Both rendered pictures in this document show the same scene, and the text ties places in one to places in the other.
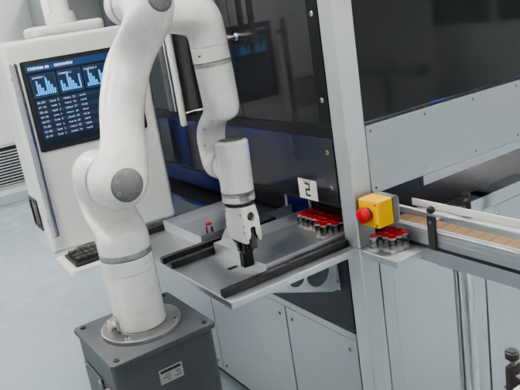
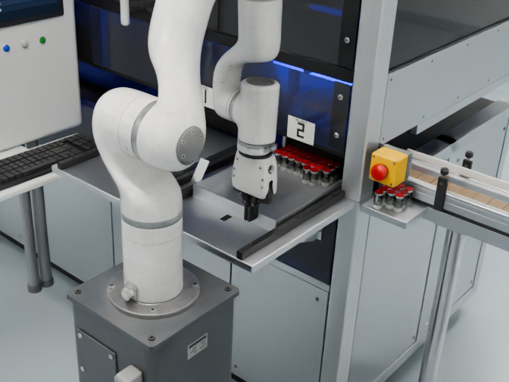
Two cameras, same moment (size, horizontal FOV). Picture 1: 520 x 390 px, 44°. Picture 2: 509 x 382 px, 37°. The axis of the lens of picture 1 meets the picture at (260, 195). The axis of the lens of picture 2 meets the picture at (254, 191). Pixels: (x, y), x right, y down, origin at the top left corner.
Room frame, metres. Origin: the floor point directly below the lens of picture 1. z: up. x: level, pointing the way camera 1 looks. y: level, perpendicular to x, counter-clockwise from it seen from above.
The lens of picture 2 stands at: (0.10, 0.57, 1.79)
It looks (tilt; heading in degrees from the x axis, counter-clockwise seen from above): 28 degrees down; 340
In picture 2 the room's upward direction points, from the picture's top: 3 degrees clockwise
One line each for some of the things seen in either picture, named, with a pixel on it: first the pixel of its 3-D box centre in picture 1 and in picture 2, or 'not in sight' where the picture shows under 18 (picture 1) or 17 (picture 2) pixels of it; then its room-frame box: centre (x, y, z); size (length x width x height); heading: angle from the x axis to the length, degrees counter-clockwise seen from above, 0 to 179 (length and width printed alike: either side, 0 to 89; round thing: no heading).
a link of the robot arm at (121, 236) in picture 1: (109, 201); (138, 152); (1.41, 0.34, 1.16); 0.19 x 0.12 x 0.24; 32
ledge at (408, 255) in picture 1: (398, 251); (397, 206); (1.56, -0.34, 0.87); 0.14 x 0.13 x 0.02; 122
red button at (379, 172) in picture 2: (364, 214); (379, 171); (1.53, -0.26, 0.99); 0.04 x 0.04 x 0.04; 32
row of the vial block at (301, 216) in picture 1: (317, 224); (301, 167); (1.76, -0.15, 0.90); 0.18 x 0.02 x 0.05; 32
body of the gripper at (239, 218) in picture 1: (241, 219); (254, 169); (1.54, 0.06, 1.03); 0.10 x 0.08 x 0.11; 32
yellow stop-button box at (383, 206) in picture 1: (378, 210); (389, 165); (1.55, -0.29, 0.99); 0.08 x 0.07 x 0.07; 122
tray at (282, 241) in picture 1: (288, 239); (276, 184); (1.70, -0.06, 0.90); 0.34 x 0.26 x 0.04; 122
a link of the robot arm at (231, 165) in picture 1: (233, 164); (257, 109); (1.55, 0.05, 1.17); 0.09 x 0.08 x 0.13; 32
